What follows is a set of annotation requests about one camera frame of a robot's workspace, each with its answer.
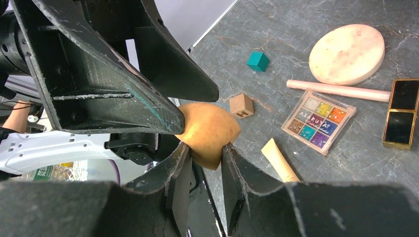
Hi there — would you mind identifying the small teal cube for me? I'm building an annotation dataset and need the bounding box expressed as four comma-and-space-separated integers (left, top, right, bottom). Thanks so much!
247, 52, 270, 72

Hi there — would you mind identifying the black gold lipstick case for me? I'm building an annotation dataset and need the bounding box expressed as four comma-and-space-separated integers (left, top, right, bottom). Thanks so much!
382, 79, 419, 151

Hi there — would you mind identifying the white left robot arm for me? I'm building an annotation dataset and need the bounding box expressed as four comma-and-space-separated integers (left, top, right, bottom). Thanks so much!
0, 0, 219, 179

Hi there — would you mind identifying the wooden handle makeup brush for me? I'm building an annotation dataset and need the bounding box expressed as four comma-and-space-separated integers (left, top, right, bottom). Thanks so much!
261, 138, 300, 182

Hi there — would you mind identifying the pink lip pencil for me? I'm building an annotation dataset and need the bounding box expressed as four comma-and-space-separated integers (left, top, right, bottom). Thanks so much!
286, 79, 391, 103

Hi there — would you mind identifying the colourful eyeshadow palette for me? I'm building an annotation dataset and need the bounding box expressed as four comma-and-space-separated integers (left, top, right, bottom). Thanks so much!
281, 90, 356, 156

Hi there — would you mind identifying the round pink compact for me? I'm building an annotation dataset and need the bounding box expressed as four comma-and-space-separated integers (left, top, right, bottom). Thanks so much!
308, 24, 385, 85

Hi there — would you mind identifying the small wooden cube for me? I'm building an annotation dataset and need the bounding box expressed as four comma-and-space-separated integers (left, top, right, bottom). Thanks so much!
229, 93, 254, 119

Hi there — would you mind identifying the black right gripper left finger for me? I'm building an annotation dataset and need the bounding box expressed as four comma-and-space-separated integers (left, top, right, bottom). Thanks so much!
125, 142, 192, 237

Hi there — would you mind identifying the beige makeup sponge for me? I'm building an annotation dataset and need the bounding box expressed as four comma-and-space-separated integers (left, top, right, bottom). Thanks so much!
176, 102, 241, 170

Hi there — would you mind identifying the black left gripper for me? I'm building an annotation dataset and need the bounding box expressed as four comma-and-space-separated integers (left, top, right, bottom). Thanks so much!
11, 0, 219, 134

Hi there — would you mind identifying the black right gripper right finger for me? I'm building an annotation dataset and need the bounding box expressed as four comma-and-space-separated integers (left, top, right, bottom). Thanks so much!
221, 143, 282, 236

